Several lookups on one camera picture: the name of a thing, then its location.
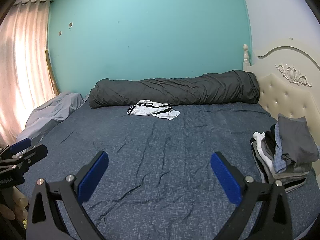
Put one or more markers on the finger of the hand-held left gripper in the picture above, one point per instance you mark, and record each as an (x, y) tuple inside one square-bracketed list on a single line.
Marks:
[(32, 155), (21, 145)]

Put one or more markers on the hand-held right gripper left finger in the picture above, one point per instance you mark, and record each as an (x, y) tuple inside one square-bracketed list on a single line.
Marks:
[(93, 177)]

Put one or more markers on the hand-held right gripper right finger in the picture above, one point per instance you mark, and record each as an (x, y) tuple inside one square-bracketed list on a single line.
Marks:
[(226, 177)]

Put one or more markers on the white shirt with black trim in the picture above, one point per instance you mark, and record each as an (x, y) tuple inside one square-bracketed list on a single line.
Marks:
[(155, 111)]

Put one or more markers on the stack of folded clothes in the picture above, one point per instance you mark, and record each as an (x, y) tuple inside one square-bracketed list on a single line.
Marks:
[(292, 145)]

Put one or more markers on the light grey blanket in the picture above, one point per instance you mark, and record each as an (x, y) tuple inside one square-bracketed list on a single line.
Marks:
[(50, 112)]

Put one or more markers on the blue patterned bed sheet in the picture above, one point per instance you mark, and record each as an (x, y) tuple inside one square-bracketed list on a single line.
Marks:
[(162, 155)]

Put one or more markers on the pink curtain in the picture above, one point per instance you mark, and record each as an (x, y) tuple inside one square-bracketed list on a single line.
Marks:
[(22, 67)]

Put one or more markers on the cream tufted headboard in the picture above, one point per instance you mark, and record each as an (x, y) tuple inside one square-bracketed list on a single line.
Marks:
[(287, 97)]

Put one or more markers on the dark grey rolled duvet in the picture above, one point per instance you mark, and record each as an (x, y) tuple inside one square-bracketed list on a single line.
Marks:
[(175, 90)]

